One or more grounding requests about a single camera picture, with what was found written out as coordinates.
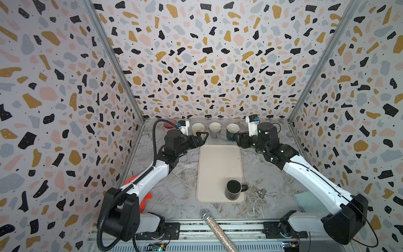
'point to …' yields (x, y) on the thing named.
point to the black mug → (233, 188)
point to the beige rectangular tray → (217, 164)
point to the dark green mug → (232, 130)
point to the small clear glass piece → (262, 192)
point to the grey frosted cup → (215, 129)
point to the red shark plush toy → (147, 195)
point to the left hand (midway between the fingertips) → (204, 135)
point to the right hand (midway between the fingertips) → (239, 133)
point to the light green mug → (198, 127)
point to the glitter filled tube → (206, 214)
